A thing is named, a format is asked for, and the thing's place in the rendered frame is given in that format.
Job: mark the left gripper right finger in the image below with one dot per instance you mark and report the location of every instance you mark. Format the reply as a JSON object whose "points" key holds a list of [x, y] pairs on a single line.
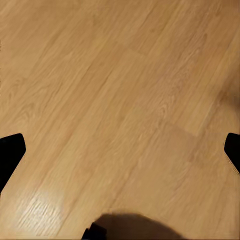
{"points": [[232, 149]]}

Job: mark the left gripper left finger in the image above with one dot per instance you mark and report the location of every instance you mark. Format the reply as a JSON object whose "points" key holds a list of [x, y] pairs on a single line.
{"points": [[12, 149]]}

